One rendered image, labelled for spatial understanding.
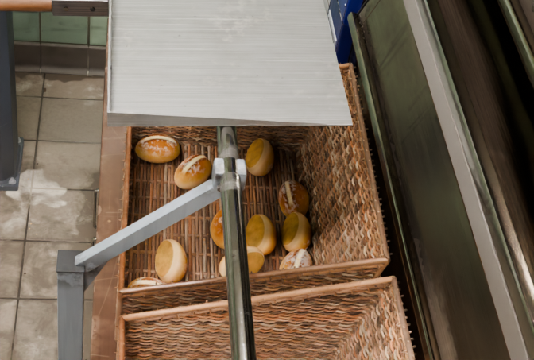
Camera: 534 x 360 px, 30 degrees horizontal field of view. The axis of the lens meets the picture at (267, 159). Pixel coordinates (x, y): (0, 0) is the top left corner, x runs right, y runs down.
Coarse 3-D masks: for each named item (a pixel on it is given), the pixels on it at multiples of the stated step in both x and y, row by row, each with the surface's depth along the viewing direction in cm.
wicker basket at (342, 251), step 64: (128, 128) 207; (192, 128) 223; (256, 128) 224; (320, 128) 219; (128, 192) 194; (320, 192) 211; (128, 256) 201; (192, 256) 204; (320, 256) 202; (384, 256) 176
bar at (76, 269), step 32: (224, 128) 145; (224, 160) 141; (192, 192) 144; (224, 192) 137; (160, 224) 146; (224, 224) 133; (64, 256) 153; (96, 256) 150; (64, 288) 154; (64, 320) 159; (64, 352) 165
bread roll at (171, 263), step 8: (168, 240) 198; (160, 248) 199; (168, 248) 196; (176, 248) 196; (160, 256) 197; (168, 256) 195; (176, 256) 194; (184, 256) 196; (160, 264) 196; (168, 264) 194; (176, 264) 194; (184, 264) 195; (160, 272) 195; (168, 272) 193; (176, 272) 194; (184, 272) 196; (168, 280) 194; (176, 280) 194
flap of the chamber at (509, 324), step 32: (448, 0) 134; (480, 0) 137; (416, 32) 128; (448, 32) 128; (480, 32) 131; (480, 64) 125; (512, 64) 128; (480, 96) 120; (512, 96) 123; (448, 128) 115; (512, 128) 118; (512, 160) 113; (512, 192) 109; (480, 224) 104; (480, 256) 103; (512, 320) 95; (512, 352) 94
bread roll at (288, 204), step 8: (288, 184) 213; (296, 184) 213; (280, 192) 214; (288, 192) 212; (296, 192) 211; (304, 192) 213; (280, 200) 213; (288, 200) 211; (296, 200) 210; (304, 200) 212; (288, 208) 211; (296, 208) 210; (304, 208) 211
